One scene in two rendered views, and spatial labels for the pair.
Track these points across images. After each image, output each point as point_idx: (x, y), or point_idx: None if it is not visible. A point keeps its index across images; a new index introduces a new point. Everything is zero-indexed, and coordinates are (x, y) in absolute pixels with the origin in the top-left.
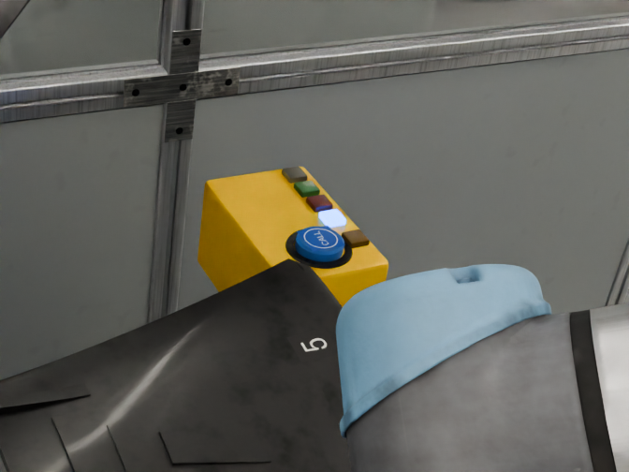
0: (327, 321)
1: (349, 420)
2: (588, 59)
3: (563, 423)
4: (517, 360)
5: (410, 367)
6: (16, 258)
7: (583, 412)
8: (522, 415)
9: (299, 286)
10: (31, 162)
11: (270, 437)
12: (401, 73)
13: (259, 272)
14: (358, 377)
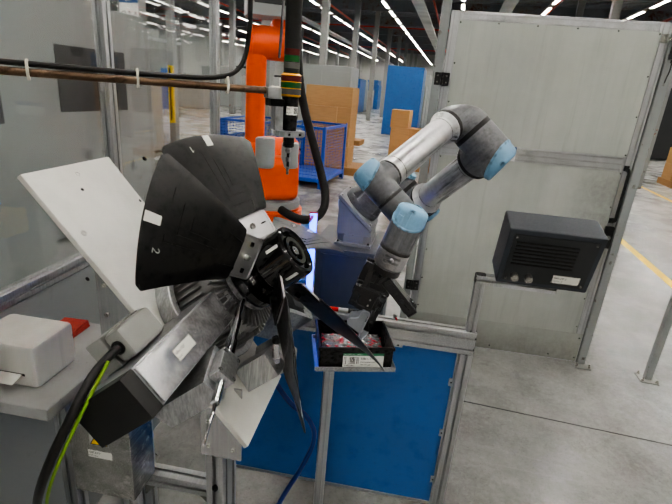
0: (290, 222)
1: (370, 181)
2: None
3: (393, 168)
4: (383, 165)
5: (376, 169)
6: (94, 317)
7: (394, 166)
8: (389, 169)
9: (280, 219)
10: (94, 279)
11: (308, 235)
12: None
13: None
14: (369, 175)
